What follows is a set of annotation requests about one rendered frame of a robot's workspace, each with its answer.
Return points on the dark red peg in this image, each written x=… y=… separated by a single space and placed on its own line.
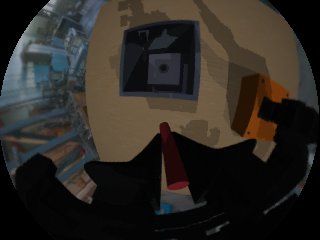
x=174 y=170

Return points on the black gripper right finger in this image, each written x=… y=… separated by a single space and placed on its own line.
x=203 y=164

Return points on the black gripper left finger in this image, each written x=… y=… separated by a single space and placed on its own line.
x=143 y=172

